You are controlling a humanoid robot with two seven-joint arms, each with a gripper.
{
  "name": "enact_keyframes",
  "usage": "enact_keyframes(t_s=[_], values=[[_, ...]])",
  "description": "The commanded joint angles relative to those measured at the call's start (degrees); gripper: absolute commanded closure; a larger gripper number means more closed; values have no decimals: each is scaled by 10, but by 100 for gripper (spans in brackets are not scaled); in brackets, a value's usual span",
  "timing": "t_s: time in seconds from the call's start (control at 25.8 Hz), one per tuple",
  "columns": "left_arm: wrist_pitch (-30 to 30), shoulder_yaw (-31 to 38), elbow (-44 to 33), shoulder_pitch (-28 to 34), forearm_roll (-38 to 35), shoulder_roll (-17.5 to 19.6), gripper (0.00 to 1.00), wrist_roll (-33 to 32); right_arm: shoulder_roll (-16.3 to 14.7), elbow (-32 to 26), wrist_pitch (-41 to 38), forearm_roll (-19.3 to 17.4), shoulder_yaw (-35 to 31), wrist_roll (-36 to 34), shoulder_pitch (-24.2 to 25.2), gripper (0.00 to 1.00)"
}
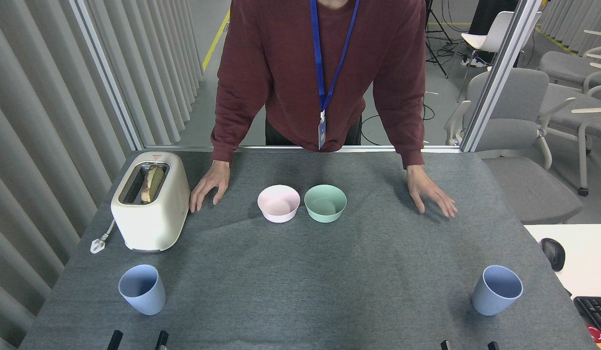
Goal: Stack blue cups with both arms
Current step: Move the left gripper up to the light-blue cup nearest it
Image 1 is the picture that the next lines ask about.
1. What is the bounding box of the blue plastic cup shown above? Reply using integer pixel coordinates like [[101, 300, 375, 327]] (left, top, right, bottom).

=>
[[118, 264, 166, 316], [472, 265, 523, 316]]

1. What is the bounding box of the person's left hand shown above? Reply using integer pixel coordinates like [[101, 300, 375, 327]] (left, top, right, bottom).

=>
[[406, 165, 459, 218]]

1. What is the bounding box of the person's right hand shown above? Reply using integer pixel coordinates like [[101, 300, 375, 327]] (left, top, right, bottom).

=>
[[189, 160, 231, 213]]

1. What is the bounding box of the black keyboard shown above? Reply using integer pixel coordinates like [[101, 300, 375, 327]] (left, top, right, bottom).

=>
[[573, 296, 601, 350]]

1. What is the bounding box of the black computer mouse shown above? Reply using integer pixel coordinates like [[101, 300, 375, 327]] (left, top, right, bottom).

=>
[[540, 238, 567, 272]]

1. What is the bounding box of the cream white toaster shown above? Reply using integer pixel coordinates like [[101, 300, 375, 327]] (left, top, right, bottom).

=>
[[110, 151, 192, 253]]

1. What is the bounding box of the white desk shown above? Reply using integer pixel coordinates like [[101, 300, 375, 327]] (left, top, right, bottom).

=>
[[524, 224, 601, 350]]

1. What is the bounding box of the grey felt table cover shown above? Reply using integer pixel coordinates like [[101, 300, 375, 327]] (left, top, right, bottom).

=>
[[18, 150, 598, 350]]

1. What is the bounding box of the toasted bread slice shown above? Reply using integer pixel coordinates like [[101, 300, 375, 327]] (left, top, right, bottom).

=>
[[140, 164, 165, 204]]

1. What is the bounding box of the pink bowl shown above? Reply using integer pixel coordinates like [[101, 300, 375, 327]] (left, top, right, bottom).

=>
[[257, 184, 301, 224]]

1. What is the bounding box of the green bowl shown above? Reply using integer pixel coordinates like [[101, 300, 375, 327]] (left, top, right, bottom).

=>
[[304, 184, 347, 224]]

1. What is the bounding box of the person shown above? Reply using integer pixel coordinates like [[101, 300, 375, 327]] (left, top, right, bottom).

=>
[[211, 0, 427, 169]]

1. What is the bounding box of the white plastic chair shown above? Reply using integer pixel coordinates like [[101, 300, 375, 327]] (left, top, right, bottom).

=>
[[457, 11, 544, 103]]

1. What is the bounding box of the black tripod stand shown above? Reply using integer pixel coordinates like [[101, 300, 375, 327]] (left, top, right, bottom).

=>
[[425, 0, 456, 79]]

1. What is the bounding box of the white power cord with plug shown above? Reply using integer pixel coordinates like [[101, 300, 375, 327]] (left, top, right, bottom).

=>
[[90, 219, 116, 254]]

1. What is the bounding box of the grey office chair white frame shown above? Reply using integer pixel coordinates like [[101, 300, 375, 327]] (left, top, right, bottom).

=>
[[445, 68, 584, 225], [538, 29, 601, 95], [538, 73, 601, 197]]

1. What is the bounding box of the silver frame rail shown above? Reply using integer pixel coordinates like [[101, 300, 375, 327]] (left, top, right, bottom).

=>
[[143, 144, 463, 155]]

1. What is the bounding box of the black floor cable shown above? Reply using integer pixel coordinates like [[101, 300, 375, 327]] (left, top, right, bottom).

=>
[[361, 101, 436, 146]]

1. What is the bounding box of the silver frame post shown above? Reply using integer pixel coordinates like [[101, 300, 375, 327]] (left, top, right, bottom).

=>
[[69, 0, 145, 151], [460, 0, 545, 153]]

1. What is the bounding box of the blue lanyard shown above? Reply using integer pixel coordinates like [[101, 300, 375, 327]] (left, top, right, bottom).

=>
[[309, 0, 361, 113]]

